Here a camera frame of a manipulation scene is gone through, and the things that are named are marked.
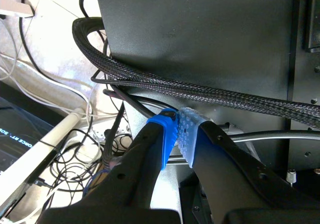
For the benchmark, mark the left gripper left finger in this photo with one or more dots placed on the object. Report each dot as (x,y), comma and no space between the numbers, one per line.
(140,164)

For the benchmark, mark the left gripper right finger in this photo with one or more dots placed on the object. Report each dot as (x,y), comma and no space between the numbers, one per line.
(225,174)

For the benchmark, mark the white power strip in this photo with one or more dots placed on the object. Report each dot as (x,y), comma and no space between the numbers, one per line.
(98,133)

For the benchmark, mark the white plastic pipe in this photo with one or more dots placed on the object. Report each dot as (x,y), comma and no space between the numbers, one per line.
(62,126)

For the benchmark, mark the dark computer case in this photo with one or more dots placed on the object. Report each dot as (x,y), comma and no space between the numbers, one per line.
(17,124)

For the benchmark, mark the black metal cabinet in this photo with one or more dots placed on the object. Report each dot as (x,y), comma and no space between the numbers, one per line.
(200,34)

